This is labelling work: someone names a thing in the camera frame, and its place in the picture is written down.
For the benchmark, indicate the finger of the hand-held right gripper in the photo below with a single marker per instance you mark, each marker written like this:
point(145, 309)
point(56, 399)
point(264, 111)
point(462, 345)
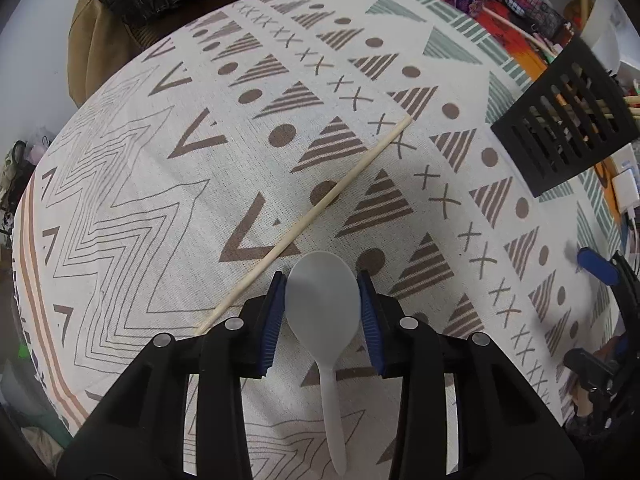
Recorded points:
point(595, 265)
point(592, 370)

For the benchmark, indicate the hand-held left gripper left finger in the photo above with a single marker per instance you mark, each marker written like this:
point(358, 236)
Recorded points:
point(274, 320)

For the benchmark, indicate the white rice spoon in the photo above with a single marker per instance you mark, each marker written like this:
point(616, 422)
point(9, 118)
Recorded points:
point(322, 300)

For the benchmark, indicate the bunch of wooden chopsticks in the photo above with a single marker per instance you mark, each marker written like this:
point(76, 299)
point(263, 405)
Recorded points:
point(585, 5)

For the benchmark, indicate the brown chair with black cloth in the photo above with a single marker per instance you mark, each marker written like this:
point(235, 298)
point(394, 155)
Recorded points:
point(95, 45)

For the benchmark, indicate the tall white box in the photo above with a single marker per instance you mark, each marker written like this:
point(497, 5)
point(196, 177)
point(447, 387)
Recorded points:
point(607, 25)

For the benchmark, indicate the patterned white tablecloth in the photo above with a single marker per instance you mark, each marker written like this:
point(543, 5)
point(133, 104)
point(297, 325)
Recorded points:
point(150, 210)

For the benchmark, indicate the black slotted utensil basket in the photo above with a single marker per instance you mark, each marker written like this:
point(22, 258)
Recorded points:
point(545, 145)

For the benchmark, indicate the black shoe rack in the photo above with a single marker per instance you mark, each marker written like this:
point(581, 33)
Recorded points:
point(20, 160)

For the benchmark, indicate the white power adapter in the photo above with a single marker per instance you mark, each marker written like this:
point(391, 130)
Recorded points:
point(627, 187)

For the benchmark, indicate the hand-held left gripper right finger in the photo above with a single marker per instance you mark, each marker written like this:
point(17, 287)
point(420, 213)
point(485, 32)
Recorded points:
point(367, 320)

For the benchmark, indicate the wooden chopstick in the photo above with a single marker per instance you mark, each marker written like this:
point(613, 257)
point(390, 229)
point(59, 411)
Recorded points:
point(310, 212)

